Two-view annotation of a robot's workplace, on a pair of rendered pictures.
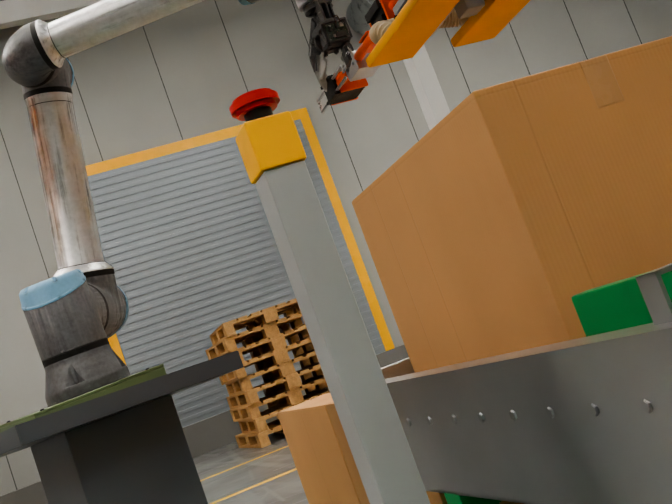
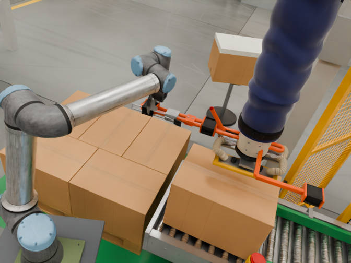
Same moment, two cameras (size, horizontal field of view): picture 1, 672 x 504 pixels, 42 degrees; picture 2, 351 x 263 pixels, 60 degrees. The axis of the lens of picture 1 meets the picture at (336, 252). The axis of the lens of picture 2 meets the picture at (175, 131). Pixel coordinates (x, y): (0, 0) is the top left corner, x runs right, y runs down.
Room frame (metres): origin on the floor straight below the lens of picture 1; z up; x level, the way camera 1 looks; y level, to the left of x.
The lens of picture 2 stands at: (1.16, 0.91, 2.28)
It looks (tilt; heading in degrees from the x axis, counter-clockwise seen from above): 40 degrees down; 303
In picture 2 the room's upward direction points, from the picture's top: 12 degrees clockwise
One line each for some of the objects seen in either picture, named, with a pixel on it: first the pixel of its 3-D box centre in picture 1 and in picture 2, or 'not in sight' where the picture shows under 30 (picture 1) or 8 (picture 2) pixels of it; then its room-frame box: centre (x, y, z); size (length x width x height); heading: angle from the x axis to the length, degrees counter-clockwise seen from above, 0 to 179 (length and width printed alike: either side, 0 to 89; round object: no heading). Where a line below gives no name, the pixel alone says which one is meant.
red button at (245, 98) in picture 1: (256, 110); (257, 261); (1.16, 0.03, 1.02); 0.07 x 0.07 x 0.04
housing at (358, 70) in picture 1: (362, 64); (172, 115); (1.93, -0.20, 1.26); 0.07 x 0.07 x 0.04; 21
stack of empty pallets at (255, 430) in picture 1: (274, 372); not in sight; (9.52, 1.08, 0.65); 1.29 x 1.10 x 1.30; 19
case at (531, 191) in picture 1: (539, 231); (221, 200); (1.53, -0.35, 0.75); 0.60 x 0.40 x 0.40; 19
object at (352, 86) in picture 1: (346, 86); (150, 107); (2.06, -0.16, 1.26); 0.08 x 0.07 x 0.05; 21
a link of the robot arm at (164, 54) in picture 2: not in sight; (161, 59); (2.03, -0.16, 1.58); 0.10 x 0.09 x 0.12; 86
